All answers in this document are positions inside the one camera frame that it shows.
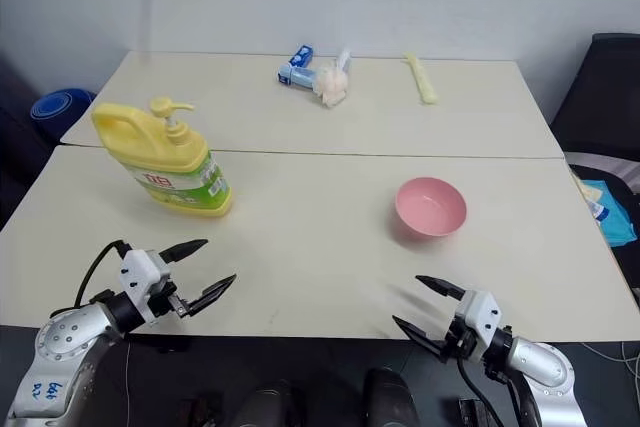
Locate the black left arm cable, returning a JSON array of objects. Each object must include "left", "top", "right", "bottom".
[{"left": 73, "top": 239, "right": 134, "bottom": 309}]

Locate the blue cloth bag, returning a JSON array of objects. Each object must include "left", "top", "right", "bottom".
[{"left": 575, "top": 178, "right": 639, "bottom": 248}]

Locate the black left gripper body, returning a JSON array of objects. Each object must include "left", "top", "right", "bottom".
[{"left": 147, "top": 252, "right": 192, "bottom": 320}]

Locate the blue white toothpaste box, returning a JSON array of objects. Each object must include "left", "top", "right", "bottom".
[{"left": 275, "top": 45, "right": 321, "bottom": 91}]

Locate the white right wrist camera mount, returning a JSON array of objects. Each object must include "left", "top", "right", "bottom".
[{"left": 451, "top": 289, "right": 502, "bottom": 359}]

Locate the blue round stool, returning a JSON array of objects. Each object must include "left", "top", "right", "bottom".
[{"left": 29, "top": 88, "right": 97, "bottom": 142}]

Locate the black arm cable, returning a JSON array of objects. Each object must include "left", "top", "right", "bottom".
[
  {"left": 455, "top": 357, "right": 511, "bottom": 427},
  {"left": 73, "top": 239, "right": 134, "bottom": 309}
]

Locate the yellow detergent pump bottle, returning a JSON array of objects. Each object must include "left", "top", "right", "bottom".
[{"left": 90, "top": 96, "right": 234, "bottom": 219}]

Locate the pink bowl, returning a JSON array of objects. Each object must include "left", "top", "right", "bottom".
[{"left": 394, "top": 176, "right": 468, "bottom": 242}]

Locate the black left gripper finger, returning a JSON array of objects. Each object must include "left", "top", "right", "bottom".
[
  {"left": 179, "top": 274, "right": 238, "bottom": 319},
  {"left": 158, "top": 239, "right": 210, "bottom": 265}
]

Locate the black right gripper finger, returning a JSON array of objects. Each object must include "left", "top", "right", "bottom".
[
  {"left": 415, "top": 274, "right": 469, "bottom": 303},
  {"left": 391, "top": 315, "right": 451, "bottom": 363}
]

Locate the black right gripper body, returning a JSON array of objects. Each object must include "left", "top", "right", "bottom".
[{"left": 439, "top": 315, "right": 476, "bottom": 363}]

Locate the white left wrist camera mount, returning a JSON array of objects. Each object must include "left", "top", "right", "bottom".
[{"left": 118, "top": 248, "right": 172, "bottom": 322}]

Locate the white cable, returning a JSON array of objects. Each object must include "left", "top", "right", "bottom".
[{"left": 579, "top": 339, "right": 640, "bottom": 373}]

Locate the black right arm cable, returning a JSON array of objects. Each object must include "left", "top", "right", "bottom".
[{"left": 455, "top": 357, "right": 511, "bottom": 427}]

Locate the black chair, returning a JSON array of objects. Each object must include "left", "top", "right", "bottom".
[{"left": 548, "top": 32, "right": 640, "bottom": 268}]

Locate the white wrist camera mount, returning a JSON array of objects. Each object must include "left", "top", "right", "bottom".
[
  {"left": 451, "top": 289, "right": 502, "bottom": 359},
  {"left": 118, "top": 248, "right": 172, "bottom": 322}
]

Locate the dark rounded shape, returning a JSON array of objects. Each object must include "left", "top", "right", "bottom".
[{"left": 360, "top": 367, "right": 420, "bottom": 427}]

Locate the pale yellow comb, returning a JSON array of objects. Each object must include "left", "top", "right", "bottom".
[{"left": 403, "top": 51, "right": 439, "bottom": 106}]

